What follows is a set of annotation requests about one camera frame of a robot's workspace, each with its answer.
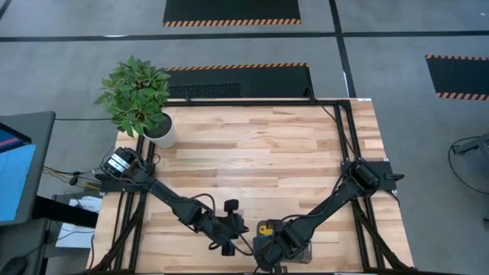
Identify blue computer screen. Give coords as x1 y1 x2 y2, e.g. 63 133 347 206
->
0 121 37 223

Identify black power cable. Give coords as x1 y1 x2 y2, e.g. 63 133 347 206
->
303 87 362 161

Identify grey stand foot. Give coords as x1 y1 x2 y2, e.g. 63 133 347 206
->
452 131 489 157

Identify black tray with measuring cups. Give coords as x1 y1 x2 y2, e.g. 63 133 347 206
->
253 218 313 268

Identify white paper sheets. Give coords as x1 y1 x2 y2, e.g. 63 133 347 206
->
54 195 103 250

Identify black floor cable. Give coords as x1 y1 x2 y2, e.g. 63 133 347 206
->
446 135 489 196

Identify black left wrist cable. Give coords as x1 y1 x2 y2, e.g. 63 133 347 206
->
207 231 256 257

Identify green potted plant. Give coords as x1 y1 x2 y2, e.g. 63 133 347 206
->
93 55 172 139

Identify black desk foot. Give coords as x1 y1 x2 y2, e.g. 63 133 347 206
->
31 195 99 229

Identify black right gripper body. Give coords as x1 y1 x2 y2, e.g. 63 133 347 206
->
253 224 308 273

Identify yellow black cable bundle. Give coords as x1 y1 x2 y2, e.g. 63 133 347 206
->
40 164 101 192

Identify black striped floor mat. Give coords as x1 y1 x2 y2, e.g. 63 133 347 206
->
162 0 303 28
163 62 315 100
424 53 489 102

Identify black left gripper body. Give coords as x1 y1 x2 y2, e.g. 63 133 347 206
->
195 212 250 250

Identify black computer mouse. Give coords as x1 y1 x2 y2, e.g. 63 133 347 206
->
0 255 28 275

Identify white plant pot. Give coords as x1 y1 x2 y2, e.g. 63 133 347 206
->
142 110 177 150

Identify black aluminium table frame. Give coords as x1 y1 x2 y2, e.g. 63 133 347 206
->
86 97 416 275

